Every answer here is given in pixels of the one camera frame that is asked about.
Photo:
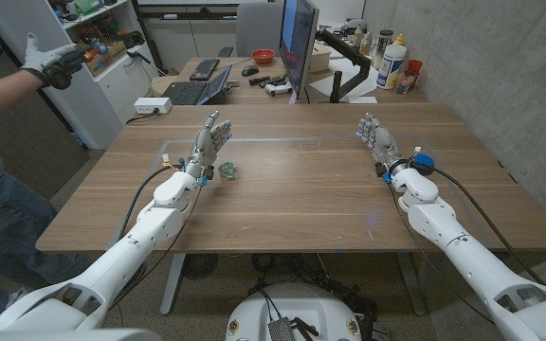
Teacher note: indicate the red cup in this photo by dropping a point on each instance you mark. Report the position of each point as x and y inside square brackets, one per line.
[415, 66]

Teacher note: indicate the computer monitor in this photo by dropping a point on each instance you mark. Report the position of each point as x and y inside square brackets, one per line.
[296, 42]

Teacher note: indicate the person's gloved hand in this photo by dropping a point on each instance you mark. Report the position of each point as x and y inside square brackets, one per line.
[50, 64]

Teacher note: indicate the grey office chair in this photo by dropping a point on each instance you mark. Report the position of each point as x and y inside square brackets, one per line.
[259, 28]

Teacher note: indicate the small tan bottle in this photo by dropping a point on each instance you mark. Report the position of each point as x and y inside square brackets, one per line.
[366, 43]

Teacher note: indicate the black handheld device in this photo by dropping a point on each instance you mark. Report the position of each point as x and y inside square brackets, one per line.
[277, 79]

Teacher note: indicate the white game controller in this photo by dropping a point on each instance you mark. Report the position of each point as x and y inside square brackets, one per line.
[278, 88]

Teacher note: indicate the red bowl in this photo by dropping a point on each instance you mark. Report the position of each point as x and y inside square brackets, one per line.
[263, 57]

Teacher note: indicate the black keyboard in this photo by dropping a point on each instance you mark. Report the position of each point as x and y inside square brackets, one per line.
[205, 69]

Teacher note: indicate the person's blue jeans legs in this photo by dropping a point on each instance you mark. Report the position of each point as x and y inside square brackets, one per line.
[7, 227]

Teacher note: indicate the dark lid jar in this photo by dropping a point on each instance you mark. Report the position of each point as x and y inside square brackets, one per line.
[381, 47]

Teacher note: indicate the grey table leg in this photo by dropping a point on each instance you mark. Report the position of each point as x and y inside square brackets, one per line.
[172, 284]
[410, 284]

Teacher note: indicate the clear green tape roll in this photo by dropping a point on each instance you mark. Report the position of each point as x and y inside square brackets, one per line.
[228, 170]

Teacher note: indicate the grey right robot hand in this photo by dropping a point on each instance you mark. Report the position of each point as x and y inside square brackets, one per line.
[383, 142]

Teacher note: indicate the beige box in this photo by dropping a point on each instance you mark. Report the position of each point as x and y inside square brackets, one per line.
[320, 59]

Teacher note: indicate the green box on shelf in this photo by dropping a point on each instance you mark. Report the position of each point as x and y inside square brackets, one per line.
[87, 6]

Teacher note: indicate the white paper sheets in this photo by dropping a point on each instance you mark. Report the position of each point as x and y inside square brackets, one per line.
[322, 85]

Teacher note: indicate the white power strip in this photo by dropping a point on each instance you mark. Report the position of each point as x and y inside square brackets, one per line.
[152, 105]

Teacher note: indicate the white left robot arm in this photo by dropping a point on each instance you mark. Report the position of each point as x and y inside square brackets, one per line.
[112, 265]

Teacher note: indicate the white wipes canister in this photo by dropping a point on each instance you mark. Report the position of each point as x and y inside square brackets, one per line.
[389, 66]

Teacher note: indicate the small white bottle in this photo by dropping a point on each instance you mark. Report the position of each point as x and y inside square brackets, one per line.
[358, 35]

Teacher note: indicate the black power tool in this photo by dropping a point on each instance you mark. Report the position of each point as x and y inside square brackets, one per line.
[135, 39]

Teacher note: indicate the black floor fan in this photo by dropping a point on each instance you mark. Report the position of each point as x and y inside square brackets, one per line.
[199, 266]

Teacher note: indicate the open laptop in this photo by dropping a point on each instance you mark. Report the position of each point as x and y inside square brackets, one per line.
[187, 92]

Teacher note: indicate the black remote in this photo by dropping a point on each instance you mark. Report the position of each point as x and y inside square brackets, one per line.
[259, 80]

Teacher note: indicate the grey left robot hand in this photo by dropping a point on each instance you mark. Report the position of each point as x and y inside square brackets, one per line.
[205, 144]

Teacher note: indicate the glass with items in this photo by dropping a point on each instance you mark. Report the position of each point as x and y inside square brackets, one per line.
[405, 81]

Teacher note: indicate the cardboard box with tools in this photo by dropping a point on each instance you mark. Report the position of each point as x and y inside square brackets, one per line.
[107, 59]

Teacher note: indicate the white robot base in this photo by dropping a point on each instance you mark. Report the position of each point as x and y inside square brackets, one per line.
[301, 303]

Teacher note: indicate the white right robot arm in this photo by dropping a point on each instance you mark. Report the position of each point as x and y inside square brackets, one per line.
[472, 265]

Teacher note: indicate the yellow cap bottle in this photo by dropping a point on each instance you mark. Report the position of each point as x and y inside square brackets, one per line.
[399, 40]

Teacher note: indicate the black computer mouse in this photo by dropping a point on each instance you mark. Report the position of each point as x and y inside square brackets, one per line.
[250, 70]

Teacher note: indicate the white shelf cabinet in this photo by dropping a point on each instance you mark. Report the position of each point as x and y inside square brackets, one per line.
[107, 95]

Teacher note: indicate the grey tape outline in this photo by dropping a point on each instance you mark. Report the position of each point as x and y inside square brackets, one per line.
[278, 139]

